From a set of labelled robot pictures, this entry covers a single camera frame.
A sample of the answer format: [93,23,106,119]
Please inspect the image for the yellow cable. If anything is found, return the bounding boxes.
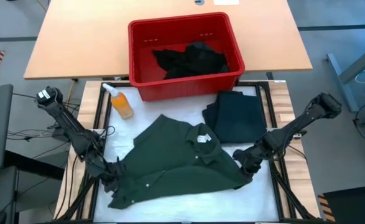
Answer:
[65,79,77,110]

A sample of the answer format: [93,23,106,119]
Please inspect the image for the light brown wooden desk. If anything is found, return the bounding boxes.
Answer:
[23,0,313,80]

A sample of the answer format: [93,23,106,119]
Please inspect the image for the dark grey side desk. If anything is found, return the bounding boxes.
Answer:
[0,150,65,224]

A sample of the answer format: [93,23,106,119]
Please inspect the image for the black fabric garment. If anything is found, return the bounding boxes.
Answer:
[152,41,229,80]

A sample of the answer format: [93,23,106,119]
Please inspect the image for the hazard striped black box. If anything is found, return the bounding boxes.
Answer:
[317,185,365,223]

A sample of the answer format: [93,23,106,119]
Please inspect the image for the orange liquid spray bottle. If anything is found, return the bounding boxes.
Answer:
[102,83,134,120]

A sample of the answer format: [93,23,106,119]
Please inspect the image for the dark blue denim jeans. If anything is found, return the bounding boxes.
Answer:
[201,90,267,144]

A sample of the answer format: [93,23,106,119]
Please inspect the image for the black aluminium table frame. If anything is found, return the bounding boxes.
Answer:
[57,80,318,223]

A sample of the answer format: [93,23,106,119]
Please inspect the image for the grey metal table leg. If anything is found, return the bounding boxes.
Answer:
[326,39,365,113]

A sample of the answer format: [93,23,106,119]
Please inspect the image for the white table cover sheet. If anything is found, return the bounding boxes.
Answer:
[93,86,279,222]

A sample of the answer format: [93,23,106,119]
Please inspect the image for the dark green polo shirt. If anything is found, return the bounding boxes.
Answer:
[107,114,253,210]

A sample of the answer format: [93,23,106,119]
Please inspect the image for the black power box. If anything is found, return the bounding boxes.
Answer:
[51,127,73,142]

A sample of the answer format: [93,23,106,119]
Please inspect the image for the red plastic laundry bin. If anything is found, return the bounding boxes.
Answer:
[127,11,246,102]

